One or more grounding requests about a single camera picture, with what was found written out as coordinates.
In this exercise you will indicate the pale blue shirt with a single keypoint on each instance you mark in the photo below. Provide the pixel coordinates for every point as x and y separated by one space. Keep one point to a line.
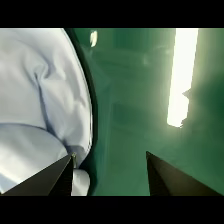
36 100

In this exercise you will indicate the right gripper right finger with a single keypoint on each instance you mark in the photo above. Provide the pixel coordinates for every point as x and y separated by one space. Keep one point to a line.
170 181

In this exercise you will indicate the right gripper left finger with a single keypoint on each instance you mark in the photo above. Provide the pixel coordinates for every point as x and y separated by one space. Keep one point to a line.
50 180

